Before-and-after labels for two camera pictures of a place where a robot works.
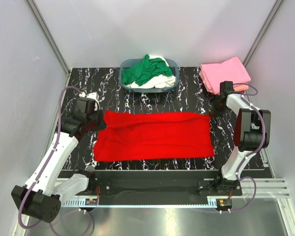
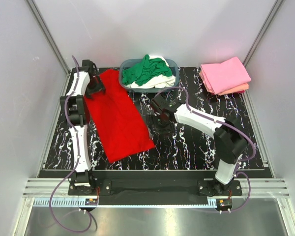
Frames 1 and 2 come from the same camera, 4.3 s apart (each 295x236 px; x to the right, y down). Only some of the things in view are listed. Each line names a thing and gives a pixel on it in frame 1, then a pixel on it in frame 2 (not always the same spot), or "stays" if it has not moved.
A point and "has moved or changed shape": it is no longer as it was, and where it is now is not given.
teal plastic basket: x=172 y=64 stays
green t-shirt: x=146 y=69 stays
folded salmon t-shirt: x=244 y=87 stays
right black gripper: x=212 y=115 to x=151 y=119
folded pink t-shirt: x=232 y=70 stays
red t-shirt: x=132 y=136 has moved or changed shape
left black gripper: x=103 y=125 to x=100 y=87
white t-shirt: x=160 y=82 stays
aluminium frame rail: x=266 y=188 stays
